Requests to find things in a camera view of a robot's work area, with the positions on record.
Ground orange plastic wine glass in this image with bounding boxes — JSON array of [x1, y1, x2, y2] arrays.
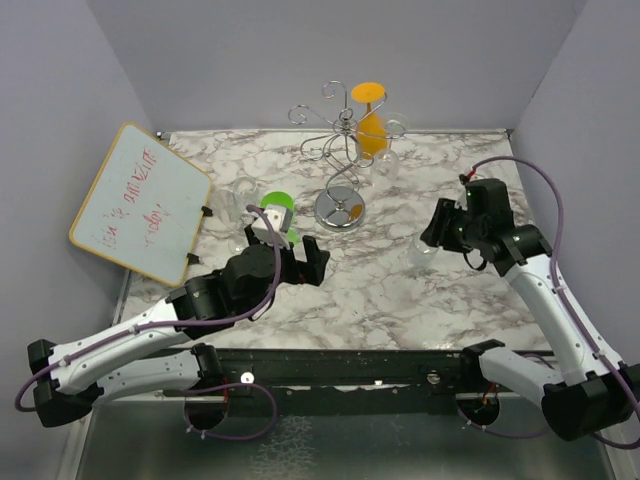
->
[[351, 82, 389, 160]]

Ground green plastic wine glass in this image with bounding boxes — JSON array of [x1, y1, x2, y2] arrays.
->
[[260, 191, 296, 231]]

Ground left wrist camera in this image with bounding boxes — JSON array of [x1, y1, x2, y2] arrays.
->
[[248, 205, 292, 250]]

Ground small whiteboard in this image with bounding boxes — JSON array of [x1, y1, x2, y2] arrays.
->
[[69, 123, 213, 286]]

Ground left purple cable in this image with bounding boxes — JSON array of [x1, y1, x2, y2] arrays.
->
[[13, 203, 282, 412]]

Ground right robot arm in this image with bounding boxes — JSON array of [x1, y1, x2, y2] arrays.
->
[[420, 178, 639, 441]]

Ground chrome wine glass rack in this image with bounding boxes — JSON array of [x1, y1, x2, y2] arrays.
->
[[287, 81, 407, 232]]

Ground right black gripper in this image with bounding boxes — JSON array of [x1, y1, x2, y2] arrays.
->
[[422, 196, 486, 253]]

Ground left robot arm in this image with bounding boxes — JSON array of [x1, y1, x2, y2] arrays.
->
[[27, 232, 330, 428]]

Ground clear wine glass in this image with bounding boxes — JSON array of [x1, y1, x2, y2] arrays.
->
[[406, 233, 439, 270], [228, 176, 261, 255], [370, 112, 409, 190]]

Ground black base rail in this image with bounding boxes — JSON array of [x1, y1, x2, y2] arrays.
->
[[144, 347, 556, 416]]

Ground clear glass tumbler left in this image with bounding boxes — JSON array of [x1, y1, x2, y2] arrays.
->
[[210, 189, 239, 226]]

